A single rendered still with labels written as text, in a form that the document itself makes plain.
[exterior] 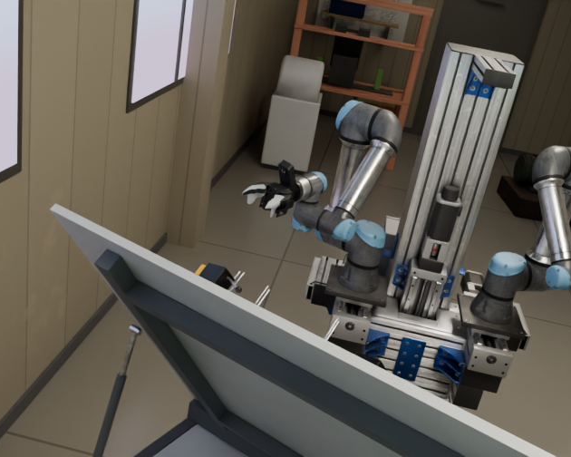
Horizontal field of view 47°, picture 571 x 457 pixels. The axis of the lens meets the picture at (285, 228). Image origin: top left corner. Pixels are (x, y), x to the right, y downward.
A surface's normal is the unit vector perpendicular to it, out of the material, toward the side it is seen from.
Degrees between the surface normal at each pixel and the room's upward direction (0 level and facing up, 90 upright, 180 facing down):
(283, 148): 90
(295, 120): 90
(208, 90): 90
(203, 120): 90
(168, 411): 0
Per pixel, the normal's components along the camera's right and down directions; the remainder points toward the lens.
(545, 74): -0.16, 0.37
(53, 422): 0.17, -0.90
